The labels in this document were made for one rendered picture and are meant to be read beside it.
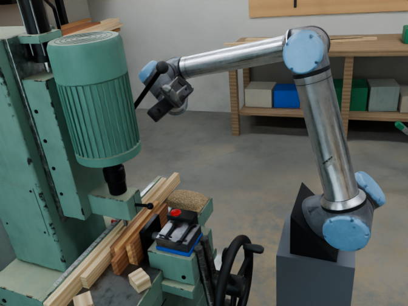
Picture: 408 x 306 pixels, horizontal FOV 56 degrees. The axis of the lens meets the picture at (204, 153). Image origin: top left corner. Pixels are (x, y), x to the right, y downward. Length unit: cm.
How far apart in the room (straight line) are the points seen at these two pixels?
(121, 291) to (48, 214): 32
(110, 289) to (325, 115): 79
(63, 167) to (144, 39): 365
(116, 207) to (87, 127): 27
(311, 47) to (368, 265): 158
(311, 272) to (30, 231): 105
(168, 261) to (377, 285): 152
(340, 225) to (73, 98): 91
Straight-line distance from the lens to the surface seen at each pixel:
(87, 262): 112
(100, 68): 92
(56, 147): 110
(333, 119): 125
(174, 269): 108
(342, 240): 140
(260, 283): 230
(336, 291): 173
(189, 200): 131
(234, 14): 424
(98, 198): 115
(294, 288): 175
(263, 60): 140
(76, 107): 97
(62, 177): 114
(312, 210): 161
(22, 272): 142
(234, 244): 107
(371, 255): 255
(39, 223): 126
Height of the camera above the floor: 165
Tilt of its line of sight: 27 degrees down
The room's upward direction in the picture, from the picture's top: 6 degrees counter-clockwise
